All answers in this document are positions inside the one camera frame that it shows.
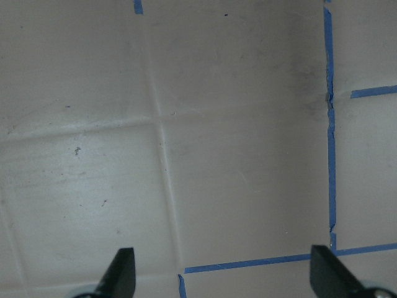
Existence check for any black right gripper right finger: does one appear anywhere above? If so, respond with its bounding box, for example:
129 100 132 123
310 245 396 298

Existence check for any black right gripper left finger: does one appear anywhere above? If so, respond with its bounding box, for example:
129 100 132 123
74 247 136 298

